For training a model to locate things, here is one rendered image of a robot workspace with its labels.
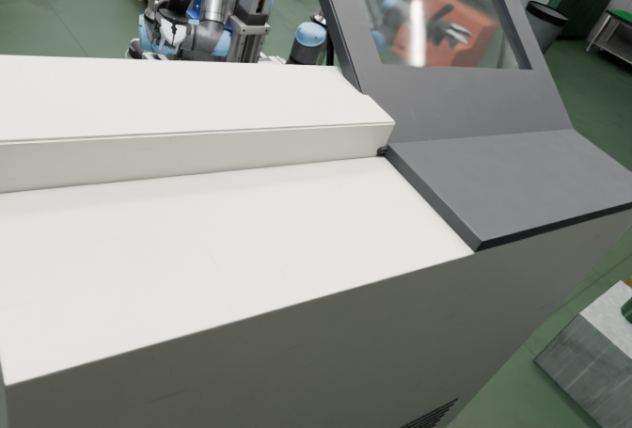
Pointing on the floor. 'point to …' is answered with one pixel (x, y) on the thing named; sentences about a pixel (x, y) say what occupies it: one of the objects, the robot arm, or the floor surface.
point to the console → (173, 119)
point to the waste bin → (545, 23)
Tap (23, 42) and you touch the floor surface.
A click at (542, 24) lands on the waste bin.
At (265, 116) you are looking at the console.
